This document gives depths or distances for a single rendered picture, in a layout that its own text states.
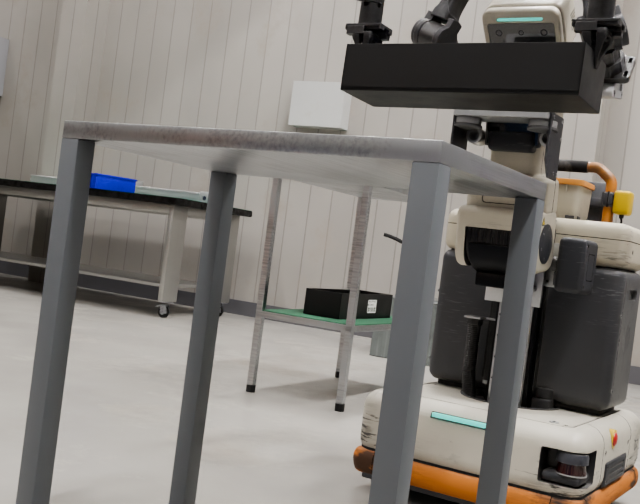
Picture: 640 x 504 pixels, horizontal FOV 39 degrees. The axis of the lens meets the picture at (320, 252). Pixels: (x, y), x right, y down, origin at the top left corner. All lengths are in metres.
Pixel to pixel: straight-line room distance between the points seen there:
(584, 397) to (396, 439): 1.46
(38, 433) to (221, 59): 6.64
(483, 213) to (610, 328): 0.49
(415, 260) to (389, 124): 6.01
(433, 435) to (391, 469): 1.20
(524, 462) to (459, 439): 0.18
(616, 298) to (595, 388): 0.25
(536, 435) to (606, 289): 0.50
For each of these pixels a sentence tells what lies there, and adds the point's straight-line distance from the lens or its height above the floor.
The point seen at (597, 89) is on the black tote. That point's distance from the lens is 2.11.
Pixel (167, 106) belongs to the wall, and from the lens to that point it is 8.32.
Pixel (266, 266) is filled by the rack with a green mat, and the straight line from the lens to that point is 3.85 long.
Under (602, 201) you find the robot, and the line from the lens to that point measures 2.85.
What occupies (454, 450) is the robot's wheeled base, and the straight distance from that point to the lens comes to 2.42.
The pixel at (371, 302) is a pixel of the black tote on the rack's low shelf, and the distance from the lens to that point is 4.17.
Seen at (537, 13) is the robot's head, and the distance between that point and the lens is 2.44.
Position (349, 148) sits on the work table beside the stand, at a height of 0.78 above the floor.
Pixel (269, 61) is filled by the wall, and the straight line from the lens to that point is 7.82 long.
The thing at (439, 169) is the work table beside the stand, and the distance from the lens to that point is 1.21.
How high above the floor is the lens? 0.64
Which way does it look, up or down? level
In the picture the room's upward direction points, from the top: 7 degrees clockwise
